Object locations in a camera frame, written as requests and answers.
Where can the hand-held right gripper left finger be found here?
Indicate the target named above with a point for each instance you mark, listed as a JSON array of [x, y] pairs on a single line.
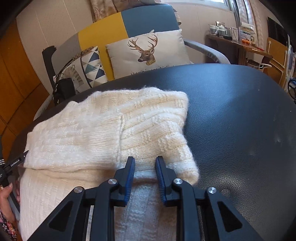
[[130, 178]]

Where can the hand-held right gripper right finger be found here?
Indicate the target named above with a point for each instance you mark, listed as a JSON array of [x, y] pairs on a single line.
[[160, 178]]

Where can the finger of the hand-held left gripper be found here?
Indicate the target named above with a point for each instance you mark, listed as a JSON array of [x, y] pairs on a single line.
[[15, 163]]

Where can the cream knit sweater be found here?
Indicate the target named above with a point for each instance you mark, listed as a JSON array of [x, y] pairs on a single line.
[[81, 134]]

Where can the person's left forearm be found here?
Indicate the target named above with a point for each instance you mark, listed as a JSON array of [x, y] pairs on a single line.
[[7, 227]]

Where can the person's left hand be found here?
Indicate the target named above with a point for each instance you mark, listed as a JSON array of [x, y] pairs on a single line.
[[5, 199]]

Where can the wooden wardrobe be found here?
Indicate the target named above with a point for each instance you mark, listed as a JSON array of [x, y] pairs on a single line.
[[18, 81]]

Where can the black handbag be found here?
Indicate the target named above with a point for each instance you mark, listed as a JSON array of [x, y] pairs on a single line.
[[64, 90]]

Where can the striped animal print pillow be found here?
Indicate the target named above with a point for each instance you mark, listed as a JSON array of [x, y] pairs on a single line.
[[74, 76]]

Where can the deer print pillow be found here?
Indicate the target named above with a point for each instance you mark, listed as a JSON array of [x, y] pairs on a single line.
[[166, 53]]

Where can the grey yellow blue armchair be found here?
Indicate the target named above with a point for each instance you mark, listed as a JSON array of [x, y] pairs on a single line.
[[99, 37]]

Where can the wooden side table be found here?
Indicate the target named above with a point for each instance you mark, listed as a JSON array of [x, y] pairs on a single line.
[[233, 48]]

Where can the group of jars and boxes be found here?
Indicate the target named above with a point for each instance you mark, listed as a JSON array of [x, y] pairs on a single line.
[[226, 31]]

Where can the sheer curtain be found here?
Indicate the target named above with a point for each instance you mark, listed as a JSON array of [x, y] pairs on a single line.
[[247, 11]]

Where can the black television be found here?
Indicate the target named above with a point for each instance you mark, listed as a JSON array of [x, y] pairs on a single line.
[[277, 30]]

